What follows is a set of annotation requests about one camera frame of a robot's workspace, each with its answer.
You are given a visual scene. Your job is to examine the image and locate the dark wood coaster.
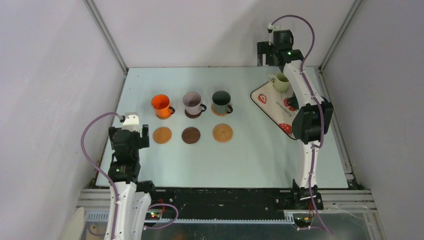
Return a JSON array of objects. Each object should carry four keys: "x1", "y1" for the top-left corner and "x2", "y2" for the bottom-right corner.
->
[
  {"x1": 181, "y1": 127, "x2": 201, "y2": 144},
  {"x1": 184, "y1": 111, "x2": 202, "y2": 119}
]

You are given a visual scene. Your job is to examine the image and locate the dark green mug front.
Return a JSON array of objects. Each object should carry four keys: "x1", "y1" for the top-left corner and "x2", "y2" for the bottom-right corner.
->
[{"x1": 212, "y1": 90, "x2": 233, "y2": 114}]

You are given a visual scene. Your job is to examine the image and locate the wooden serving tray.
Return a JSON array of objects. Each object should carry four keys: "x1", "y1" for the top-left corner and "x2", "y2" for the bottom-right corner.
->
[{"x1": 250, "y1": 82, "x2": 299, "y2": 140}]

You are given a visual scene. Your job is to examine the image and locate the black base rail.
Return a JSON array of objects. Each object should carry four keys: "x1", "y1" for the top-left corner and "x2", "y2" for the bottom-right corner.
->
[{"x1": 127, "y1": 187, "x2": 325, "y2": 221}]

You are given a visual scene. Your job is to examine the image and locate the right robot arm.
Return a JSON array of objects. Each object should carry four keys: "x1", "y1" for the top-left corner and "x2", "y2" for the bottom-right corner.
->
[{"x1": 256, "y1": 25, "x2": 334, "y2": 209}]

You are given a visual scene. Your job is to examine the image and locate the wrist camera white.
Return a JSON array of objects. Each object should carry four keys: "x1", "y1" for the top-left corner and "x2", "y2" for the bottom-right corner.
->
[
  {"x1": 267, "y1": 23, "x2": 285, "y2": 46},
  {"x1": 122, "y1": 112, "x2": 140, "y2": 133}
]

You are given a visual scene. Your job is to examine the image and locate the dark green mug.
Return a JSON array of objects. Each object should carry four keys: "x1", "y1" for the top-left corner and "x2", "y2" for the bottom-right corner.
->
[
  {"x1": 212, "y1": 90, "x2": 233, "y2": 114},
  {"x1": 287, "y1": 93, "x2": 300, "y2": 110}
]

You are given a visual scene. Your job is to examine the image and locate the scalloped light wood coaster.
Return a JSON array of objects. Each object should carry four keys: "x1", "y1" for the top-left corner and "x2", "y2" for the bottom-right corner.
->
[{"x1": 211, "y1": 104, "x2": 229, "y2": 117}]

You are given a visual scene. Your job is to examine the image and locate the aluminium frame rail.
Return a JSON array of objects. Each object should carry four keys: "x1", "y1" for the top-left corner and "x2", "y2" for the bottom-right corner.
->
[{"x1": 76, "y1": 189, "x2": 379, "y2": 226}]

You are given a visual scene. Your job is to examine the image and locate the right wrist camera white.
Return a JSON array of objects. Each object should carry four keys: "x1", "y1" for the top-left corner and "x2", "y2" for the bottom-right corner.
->
[{"x1": 267, "y1": 23, "x2": 285, "y2": 46}]

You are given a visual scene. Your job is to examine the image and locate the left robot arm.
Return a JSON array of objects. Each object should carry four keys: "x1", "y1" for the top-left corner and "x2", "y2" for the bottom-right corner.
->
[{"x1": 104, "y1": 124, "x2": 158, "y2": 240}]

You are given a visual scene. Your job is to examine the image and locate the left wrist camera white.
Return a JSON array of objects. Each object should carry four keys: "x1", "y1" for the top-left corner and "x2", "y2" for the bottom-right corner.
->
[{"x1": 122, "y1": 112, "x2": 140, "y2": 133}]

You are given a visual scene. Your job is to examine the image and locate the orange mug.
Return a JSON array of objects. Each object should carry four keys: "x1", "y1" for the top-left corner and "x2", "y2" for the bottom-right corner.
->
[{"x1": 151, "y1": 94, "x2": 176, "y2": 115}]

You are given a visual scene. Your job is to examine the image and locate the mauve mug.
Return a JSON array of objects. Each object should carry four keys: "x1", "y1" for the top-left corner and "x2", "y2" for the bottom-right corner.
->
[{"x1": 182, "y1": 92, "x2": 207, "y2": 116}]

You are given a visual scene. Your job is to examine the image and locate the light green mug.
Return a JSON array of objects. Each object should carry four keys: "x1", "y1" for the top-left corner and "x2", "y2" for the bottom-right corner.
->
[{"x1": 267, "y1": 71, "x2": 291, "y2": 93}]

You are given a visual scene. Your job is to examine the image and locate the patterned light wood coaster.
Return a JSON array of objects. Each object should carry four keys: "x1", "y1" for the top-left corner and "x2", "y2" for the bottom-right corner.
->
[{"x1": 212, "y1": 123, "x2": 234, "y2": 143}]

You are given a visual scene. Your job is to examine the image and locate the dark green mug back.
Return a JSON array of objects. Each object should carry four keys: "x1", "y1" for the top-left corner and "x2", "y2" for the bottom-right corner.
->
[{"x1": 287, "y1": 93, "x2": 300, "y2": 110}]

